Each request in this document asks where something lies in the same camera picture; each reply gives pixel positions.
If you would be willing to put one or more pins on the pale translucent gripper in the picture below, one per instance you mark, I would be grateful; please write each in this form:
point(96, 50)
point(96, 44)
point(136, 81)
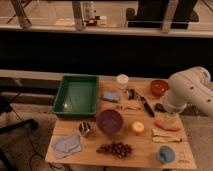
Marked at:
point(170, 120)

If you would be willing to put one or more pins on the light blue towel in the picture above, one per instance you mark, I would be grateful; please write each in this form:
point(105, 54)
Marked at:
point(66, 145)

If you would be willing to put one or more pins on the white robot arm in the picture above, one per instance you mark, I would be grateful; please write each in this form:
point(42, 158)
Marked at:
point(187, 86)

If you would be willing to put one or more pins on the blue small cup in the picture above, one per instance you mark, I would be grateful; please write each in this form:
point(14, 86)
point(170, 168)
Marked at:
point(166, 154)

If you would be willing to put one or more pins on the white paper cup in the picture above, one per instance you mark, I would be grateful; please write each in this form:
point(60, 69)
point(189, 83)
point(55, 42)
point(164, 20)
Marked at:
point(122, 81)

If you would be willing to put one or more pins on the small metal cup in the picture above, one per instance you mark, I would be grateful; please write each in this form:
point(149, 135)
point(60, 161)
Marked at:
point(85, 129)

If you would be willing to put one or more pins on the orange carrot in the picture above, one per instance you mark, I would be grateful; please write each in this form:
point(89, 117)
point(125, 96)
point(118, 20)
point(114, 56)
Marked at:
point(159, 123)

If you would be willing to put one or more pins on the black rectangular block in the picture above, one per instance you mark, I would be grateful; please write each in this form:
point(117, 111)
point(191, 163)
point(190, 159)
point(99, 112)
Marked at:
point(159, 107)

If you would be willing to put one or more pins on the yellow banana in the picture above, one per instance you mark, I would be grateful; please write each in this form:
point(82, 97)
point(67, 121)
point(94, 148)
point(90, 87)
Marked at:
point(162, 137)

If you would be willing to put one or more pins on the yellow apple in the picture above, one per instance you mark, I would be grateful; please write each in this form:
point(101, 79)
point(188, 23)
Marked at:
point(137, 127)

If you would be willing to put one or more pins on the orange red bowl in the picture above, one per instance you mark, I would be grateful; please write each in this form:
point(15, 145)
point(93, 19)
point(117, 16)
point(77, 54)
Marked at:
point(158, 87)

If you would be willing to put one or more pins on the small black silver can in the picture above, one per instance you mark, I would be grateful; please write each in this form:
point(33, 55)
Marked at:
point(130, 94)

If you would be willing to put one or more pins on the bunch of dark grapes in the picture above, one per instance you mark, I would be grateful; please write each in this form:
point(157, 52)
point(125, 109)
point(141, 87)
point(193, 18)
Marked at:
point(118, 149)

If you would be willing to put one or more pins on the purple bowl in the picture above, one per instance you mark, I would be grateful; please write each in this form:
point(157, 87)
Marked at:
point(109, 121)

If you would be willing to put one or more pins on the blue sponge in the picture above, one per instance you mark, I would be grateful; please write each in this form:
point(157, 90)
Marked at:
point(111, 96)

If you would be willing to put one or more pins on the green plastic tray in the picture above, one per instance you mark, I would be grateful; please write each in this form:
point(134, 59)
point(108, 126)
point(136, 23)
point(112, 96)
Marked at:
point(77, 97)

